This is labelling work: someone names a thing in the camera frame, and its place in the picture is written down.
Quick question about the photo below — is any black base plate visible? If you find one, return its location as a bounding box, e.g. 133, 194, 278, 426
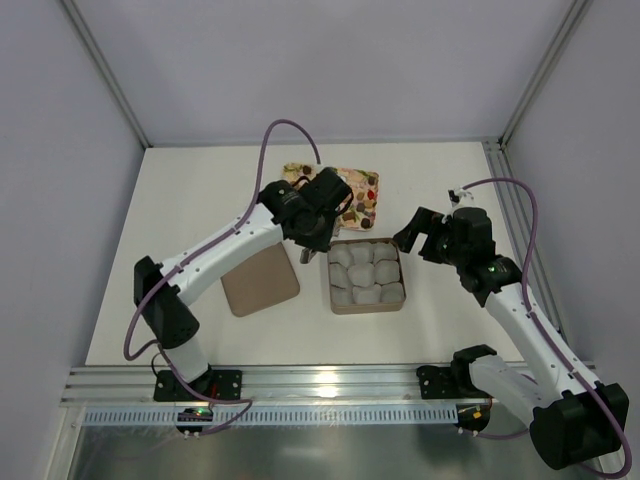
416, 365, 490, 400
153, 369, 243, 402

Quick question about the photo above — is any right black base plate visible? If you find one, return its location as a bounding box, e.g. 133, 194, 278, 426
416, 365, 490, 400

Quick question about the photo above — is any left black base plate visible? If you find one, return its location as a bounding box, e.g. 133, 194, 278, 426
153, 369, 243, 402

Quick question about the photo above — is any floral pattern tray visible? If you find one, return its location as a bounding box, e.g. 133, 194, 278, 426
282, 163, 380, 232

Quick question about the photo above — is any aluminium rail frame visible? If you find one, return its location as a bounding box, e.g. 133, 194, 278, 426
59, 362, 599, 409

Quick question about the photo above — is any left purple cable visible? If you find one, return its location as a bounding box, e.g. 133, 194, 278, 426
122, 118, 324, 436

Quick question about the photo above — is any tan square tin box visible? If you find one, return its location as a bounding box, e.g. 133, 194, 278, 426
327, 238, 407, 315

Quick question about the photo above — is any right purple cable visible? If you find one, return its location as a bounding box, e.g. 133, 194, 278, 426
449, 178, 632, 475

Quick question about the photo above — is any purple cable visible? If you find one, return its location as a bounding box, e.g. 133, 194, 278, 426
449, 178, 632, 475
122, 118, 324, 436

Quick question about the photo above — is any tan square tin lid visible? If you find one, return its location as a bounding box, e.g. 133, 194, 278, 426
221, 243, 300, 318

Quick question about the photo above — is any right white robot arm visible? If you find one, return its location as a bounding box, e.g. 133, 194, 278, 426
393, 207, 630, 470

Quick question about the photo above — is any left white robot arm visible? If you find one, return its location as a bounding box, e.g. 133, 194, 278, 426
134, 168, 354, 398

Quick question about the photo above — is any slotted grey cable duct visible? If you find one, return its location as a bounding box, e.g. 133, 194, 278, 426
81, 404, 458, 427

